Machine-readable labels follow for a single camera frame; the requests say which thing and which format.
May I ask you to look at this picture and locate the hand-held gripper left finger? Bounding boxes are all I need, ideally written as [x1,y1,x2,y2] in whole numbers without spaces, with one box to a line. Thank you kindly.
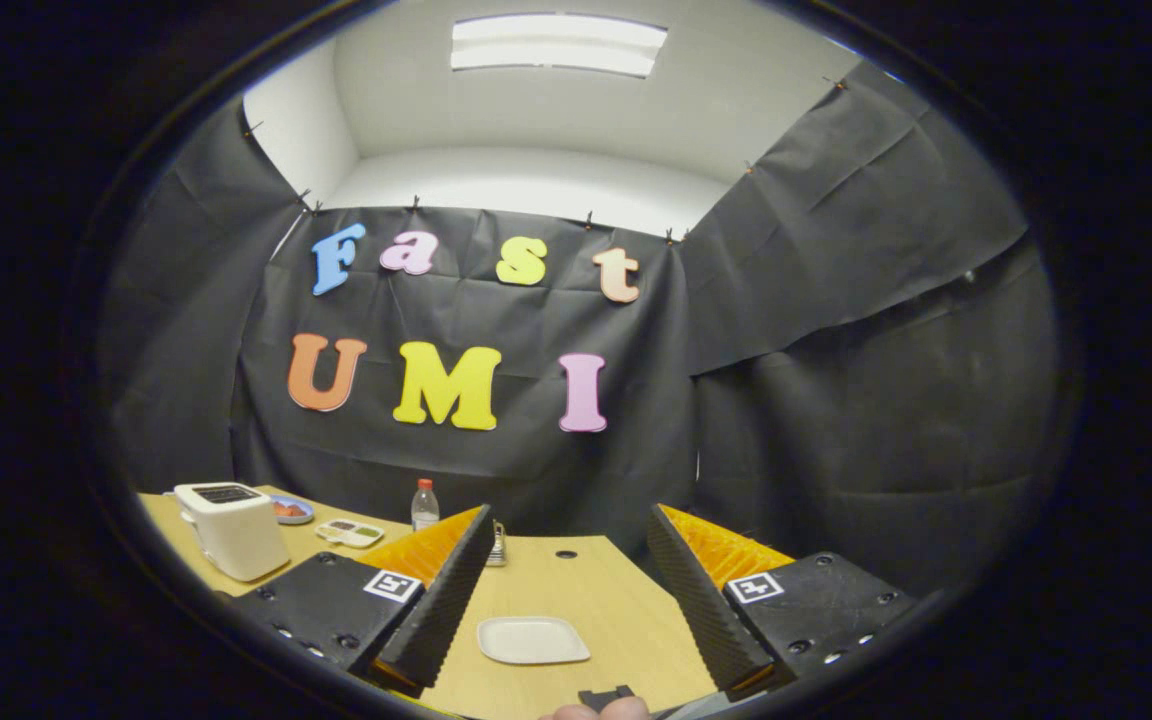
[234,504,495,698]

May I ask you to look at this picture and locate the white square plate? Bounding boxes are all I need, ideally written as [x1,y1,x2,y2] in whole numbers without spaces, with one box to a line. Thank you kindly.
[477,616,592,666]

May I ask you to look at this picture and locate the white toaster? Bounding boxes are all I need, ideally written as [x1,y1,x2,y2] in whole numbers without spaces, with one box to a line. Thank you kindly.
[174,482,290,583]

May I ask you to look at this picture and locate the ceiling light panel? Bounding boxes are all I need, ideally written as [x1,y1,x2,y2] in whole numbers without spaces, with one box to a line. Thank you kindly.
[450,13,669,79]

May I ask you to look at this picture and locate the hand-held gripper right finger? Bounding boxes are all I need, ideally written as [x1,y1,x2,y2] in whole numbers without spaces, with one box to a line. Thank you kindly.
[648,504,912,701]

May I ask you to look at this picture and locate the white divided seasoning tray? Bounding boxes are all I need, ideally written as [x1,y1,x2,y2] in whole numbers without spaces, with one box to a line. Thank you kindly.
[316,518,385,549]

